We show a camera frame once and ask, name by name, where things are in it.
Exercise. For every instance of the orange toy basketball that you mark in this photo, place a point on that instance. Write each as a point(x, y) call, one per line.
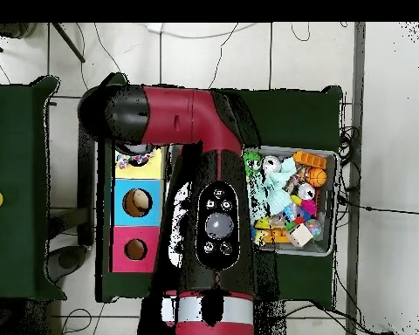
point(316, 177)

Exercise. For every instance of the wooden box with three holes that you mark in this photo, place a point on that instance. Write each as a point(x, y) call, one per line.
point(136, 216)

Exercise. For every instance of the colourful spotted cloth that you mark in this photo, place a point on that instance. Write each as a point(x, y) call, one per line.
point(124, 159)

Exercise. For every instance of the green spiky toy with eyes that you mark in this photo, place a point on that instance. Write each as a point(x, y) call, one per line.
point(253, 162)

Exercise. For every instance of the dark green table cloth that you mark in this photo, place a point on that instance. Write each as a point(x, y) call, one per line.
point(14, 139)
point(293, 115)

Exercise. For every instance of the silver drink can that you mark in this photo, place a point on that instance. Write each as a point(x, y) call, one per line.
point(271, 164)

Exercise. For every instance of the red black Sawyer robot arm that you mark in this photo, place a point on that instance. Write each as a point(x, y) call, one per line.
point(181, 115)

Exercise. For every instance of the mint waffle cloth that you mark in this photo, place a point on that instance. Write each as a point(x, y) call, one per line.
point(279, 195)

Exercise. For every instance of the plain wooden cube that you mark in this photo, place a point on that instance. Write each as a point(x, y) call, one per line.
point(300, 235)

